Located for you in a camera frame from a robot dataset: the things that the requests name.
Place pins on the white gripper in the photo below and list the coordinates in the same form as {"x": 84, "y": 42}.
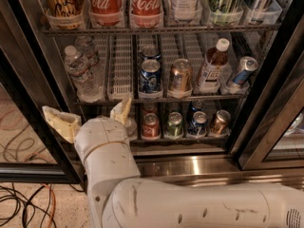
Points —
{"x": 101, "y": 133}

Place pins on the clear water bottle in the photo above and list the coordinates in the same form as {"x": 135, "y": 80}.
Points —
{"x": 87, "y": 46}
{"x": 82, "y": 76}

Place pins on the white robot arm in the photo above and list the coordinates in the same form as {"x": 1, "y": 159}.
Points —
{"x": 119, "y": 197}

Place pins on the empty white shelf tray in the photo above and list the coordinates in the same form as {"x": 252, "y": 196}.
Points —
{"x": 120, "y": 68}

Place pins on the left glass fridge door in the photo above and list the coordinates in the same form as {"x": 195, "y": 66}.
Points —
{"x": 32, "y": 73}

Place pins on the glass fridge door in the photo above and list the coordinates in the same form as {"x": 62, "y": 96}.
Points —
{"x": 275, "y": 143}
{"x": 32, "y": 73}

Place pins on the green can bottom shelf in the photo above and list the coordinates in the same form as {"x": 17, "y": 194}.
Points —
{"x": 174, "y": 125}

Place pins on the copper can middle shelf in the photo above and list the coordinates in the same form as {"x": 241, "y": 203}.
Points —
{"x": 180, "y": 75}

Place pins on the copper can shelf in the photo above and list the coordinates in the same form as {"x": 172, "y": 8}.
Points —
{"x": 220, "y": 121}
{"x": 180, "y": 75}

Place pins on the blue can bottom shelf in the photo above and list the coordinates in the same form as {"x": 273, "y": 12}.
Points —
{"x": 198, "y": 124}

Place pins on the gold can top shelf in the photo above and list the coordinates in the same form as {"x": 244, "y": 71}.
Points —
{"x": 64, "y": 0}

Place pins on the copper can bottom shelf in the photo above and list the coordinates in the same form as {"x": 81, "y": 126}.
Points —
{"x": 220, "y": 121}

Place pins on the stainless fridge base grille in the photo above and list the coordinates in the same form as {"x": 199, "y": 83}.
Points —
{"x": 198, "y": 171}

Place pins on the brown tea bottle white cap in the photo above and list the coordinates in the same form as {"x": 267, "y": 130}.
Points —
{"x": 215, "y": 60}

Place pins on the white label bottle top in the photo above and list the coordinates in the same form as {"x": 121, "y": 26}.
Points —
{"x": 184, "y": 10}

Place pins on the right glass fridge door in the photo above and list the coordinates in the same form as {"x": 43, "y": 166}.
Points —
{"x": 275, "y": 143}

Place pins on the rear red can bottom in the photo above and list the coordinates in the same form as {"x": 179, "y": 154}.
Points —
{"x": 149, "y": 108}

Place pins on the red Coca-Cola can bottom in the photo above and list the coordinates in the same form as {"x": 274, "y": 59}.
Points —
{"x": 150, "y": 126}

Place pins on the front blue Pepsi can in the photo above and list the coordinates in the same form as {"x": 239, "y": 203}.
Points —
{"x": 150, "y": 76}

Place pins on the blue pepsi can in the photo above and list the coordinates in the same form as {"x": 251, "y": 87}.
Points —
{"x": 150, "y": 53}
{"x": 150, "y": 76}

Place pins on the rear blue Pepsi can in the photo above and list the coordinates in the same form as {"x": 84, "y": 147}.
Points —
{"x": 150, "y": 53}

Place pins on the rear blue can bottom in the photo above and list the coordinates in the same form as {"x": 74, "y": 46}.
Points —
{"x": 195, "y": 106}

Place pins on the left Coca-Cola can top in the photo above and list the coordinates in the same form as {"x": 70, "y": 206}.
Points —
{"x": 106, "y": 12}

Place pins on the right Coca-Cola can top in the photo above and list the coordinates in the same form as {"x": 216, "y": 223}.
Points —
{"x": 146, "y": 0}

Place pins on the tilted blue silver can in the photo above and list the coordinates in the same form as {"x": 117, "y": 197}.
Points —
{"x": 246, "y": 67}

